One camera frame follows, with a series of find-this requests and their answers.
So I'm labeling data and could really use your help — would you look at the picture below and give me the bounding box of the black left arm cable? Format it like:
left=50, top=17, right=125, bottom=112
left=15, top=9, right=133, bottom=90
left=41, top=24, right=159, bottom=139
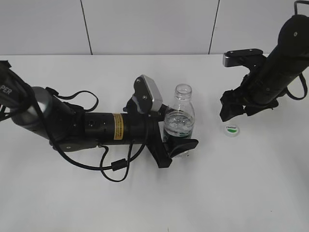
left=0, top=87, right=148, bottom=182

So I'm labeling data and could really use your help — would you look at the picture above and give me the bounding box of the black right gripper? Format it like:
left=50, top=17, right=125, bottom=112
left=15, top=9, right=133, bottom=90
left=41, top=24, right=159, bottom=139
left=219, top=74, right=278, bottom=122

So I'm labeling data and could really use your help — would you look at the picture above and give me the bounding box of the white green bottle cap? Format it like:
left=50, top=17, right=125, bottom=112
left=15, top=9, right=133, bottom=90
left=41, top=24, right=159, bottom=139
left=224, top=124, right=240, bottom=137

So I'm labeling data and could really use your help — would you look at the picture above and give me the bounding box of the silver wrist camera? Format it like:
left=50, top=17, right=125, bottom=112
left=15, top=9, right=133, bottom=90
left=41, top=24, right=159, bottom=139
left=131, top=74, right=163, bottom=114
left=223, top=48, right=264, bottom=67

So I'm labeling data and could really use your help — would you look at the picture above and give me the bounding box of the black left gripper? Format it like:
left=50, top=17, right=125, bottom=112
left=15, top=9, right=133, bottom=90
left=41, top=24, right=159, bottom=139
left=124, top=96, right=198, bottom=168

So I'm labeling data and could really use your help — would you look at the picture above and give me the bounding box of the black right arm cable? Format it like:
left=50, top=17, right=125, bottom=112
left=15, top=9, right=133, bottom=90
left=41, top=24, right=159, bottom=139
left=284, top=0, right=309, bottom=100

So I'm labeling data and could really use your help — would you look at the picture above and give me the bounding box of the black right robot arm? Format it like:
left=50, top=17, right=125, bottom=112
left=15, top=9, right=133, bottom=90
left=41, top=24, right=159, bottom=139
left=220, top=14, right=309, bottom=122

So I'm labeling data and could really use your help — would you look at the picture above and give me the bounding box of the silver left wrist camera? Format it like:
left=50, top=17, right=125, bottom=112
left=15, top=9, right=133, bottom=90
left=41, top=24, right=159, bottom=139
left=131, top=74, right=163, bottom=114

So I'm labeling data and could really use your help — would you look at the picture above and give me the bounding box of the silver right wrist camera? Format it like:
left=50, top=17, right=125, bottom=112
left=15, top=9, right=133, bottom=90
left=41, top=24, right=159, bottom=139
left=223, top=48, right=264, bottom=67

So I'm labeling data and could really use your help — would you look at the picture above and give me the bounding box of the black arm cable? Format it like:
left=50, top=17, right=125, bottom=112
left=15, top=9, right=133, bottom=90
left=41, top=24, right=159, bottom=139
left=0, top=87, right=148, bottom=182
left=284, top=0, right=309, bottom=100

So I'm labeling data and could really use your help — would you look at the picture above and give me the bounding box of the clear green-label water bottle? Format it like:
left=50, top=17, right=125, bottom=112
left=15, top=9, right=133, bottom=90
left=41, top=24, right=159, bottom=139
left=163, top=84, right=195, bottom=156

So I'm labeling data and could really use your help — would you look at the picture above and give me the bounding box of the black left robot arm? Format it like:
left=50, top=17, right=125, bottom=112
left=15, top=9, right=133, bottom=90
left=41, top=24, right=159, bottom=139
left=0, top=60, right=198, bottom=168

